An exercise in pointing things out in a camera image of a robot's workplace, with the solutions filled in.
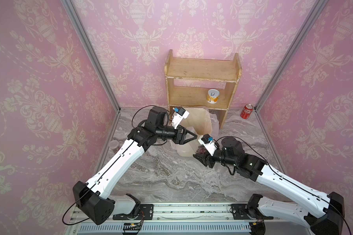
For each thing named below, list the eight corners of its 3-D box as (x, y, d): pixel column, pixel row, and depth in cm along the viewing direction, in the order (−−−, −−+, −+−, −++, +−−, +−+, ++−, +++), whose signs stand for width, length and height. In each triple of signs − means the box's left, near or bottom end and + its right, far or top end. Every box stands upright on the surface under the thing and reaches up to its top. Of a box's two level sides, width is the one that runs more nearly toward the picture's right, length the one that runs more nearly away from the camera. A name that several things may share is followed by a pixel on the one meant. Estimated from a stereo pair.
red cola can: (241, 119, 116) (246, 109, 108) (239, 113, 120) (243, 104, 112) (249, 119, 116) (254, 109, 108) (246, 113, 120) (252, 104, 112)
